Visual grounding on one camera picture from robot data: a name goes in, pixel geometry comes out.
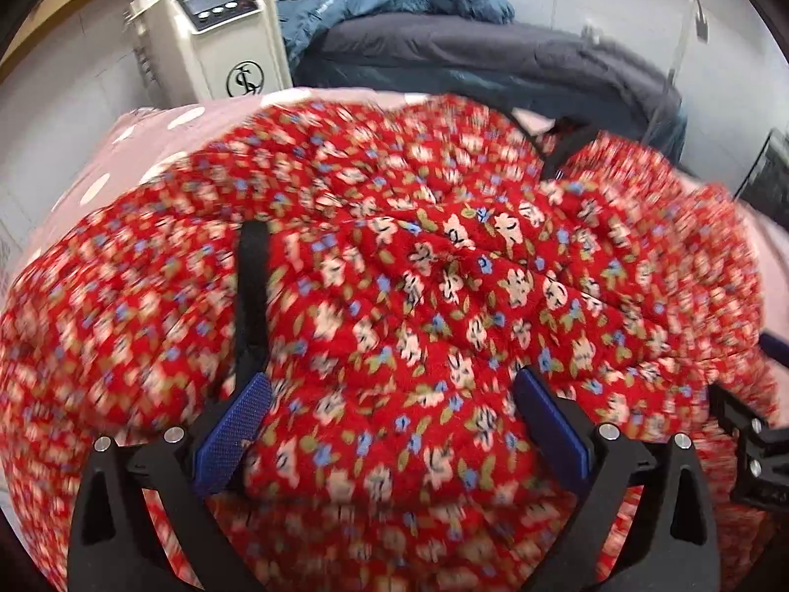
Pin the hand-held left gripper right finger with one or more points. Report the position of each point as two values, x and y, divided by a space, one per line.
548 425

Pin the metal lamp stand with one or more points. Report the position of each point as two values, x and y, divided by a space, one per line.
687 31

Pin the wooden wall shelf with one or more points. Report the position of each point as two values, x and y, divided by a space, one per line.
49 6

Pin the blue padded jacket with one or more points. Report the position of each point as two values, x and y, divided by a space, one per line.
382 0

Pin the red floral quilted coat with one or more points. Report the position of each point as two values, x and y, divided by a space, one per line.
400 296

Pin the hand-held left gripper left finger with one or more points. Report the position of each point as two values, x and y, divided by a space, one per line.
237 425

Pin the white machine with screen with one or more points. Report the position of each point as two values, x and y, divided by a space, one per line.
216 49

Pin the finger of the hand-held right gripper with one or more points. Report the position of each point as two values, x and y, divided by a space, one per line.
739 413
778 351

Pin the pink polka dot blanket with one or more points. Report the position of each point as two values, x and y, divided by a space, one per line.
123 148

